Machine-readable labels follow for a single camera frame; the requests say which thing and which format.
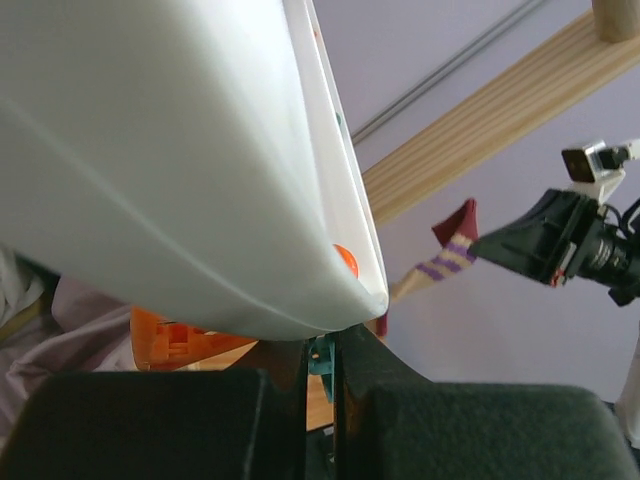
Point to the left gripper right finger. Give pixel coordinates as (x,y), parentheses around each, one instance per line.
(393,423)

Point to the lilac pink garment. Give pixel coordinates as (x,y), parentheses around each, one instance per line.
(84,330)

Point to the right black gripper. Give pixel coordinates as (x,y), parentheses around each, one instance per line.
(562,237)

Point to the wooden hanging rack frame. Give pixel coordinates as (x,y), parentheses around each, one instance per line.
(591,51)

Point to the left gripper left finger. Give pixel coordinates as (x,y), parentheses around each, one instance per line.
(247,421)

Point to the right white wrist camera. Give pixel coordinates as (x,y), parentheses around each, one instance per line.
(596,169)

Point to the teal clothes peg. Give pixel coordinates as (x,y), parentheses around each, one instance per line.
(321,363)

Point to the orange clothes peg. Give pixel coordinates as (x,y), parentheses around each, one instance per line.
(348,258)
(160,344)

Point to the maroon striped sock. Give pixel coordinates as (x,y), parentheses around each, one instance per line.
(455,235)

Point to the white cloth garment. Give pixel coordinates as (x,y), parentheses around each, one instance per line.
(26,291)

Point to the white round clip hanger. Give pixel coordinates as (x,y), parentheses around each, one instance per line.
(190,158)

